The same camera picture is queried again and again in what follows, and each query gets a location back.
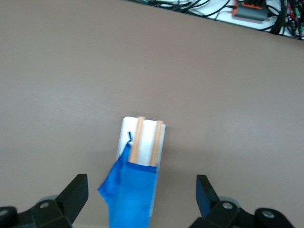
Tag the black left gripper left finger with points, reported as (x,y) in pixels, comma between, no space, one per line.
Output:
(71,202)

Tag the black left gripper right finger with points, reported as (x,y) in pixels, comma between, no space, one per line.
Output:
(209,204)

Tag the blue cloth towel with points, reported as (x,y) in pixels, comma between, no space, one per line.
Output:
(133,194)

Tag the grey orange power box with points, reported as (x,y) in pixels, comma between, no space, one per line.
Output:
(251,10)

